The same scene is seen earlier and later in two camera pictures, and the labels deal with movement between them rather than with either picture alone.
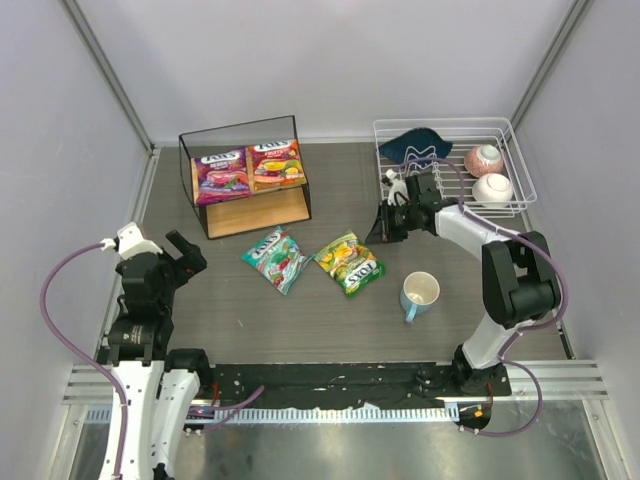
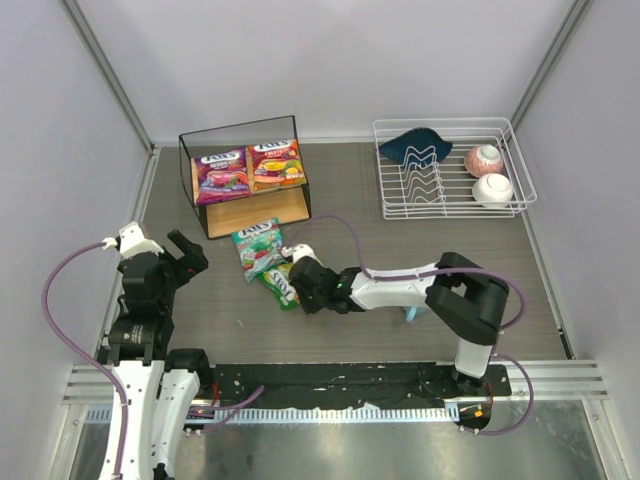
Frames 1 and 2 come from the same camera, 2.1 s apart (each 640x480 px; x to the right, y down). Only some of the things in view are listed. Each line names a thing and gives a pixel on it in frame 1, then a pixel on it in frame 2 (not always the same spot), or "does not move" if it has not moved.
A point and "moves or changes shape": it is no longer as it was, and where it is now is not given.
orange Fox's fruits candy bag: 275,165 does not move
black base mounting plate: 366,384 does not move
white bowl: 492,190 does not move
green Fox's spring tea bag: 351,263 → 278,282
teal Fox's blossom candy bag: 278,257 moves or changes shape
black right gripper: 391,223 → 302,282
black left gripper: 181,259 does not move
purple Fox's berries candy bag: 221,176 does not move
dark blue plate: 416,143 does not move
